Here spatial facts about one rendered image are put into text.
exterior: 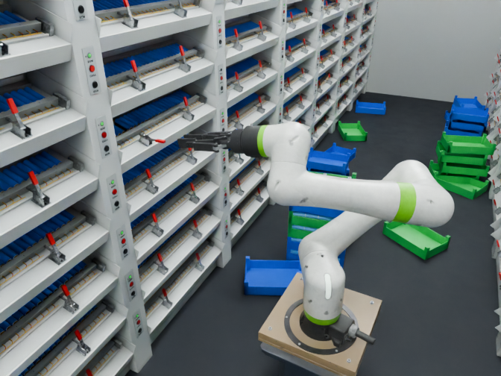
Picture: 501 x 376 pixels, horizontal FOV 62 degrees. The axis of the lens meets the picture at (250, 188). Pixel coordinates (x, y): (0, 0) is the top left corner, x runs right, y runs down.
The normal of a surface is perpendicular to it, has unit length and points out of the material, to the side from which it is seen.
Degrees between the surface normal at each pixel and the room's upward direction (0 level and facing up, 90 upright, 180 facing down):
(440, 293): 0
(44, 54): 110
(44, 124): 20
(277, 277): 0
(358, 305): 2
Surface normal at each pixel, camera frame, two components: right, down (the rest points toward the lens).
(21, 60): 0.85, 0.49
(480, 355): 0.00, -0.87
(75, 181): 0.30, -0.75
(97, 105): 0.90, 0.21
